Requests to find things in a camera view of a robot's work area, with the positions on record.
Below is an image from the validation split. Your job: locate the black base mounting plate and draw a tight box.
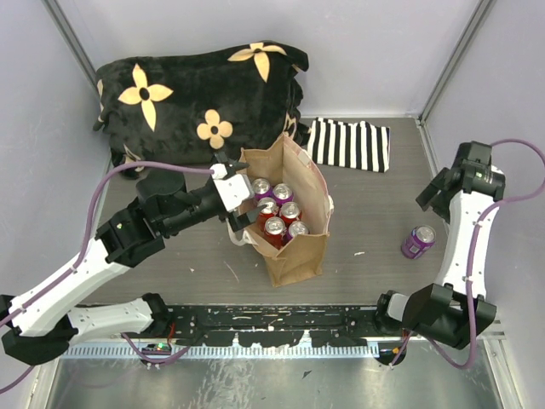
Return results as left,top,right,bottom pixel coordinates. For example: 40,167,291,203
118,304,425,349

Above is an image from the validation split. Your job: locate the red Coke can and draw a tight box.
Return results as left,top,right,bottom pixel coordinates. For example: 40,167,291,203
256,197,278,229
263,216,286,249
278,201,301,228

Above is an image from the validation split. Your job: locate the black white striped cloth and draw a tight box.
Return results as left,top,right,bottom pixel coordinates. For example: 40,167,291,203
307,118,391,173

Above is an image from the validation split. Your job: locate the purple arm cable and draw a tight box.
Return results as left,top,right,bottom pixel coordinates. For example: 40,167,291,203
0,160,222,395
399,138,545,371

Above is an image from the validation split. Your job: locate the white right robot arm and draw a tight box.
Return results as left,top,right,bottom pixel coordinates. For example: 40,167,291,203
373,141,506,349

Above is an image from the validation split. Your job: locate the black floral plush blanket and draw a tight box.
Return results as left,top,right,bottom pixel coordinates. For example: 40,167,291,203
94,40,309,166

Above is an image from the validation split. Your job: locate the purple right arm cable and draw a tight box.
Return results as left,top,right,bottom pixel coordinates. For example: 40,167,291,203
399,138,545,371

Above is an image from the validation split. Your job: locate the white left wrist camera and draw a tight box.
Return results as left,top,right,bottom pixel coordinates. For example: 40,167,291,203
210,164,255,212

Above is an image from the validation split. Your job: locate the purple Fanta can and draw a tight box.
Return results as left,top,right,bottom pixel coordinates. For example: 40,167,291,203
400,225,436,260
251,178,273,203
284,221,309,244
272,183,294,207

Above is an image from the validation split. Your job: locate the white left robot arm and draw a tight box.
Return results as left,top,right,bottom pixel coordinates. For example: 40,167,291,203
1,152,259,366

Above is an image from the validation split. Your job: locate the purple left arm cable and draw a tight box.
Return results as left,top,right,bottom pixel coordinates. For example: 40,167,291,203
0,160,222,395

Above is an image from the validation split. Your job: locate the brown burlap canvas bag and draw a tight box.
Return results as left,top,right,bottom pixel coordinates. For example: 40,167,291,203
227,135,334,287

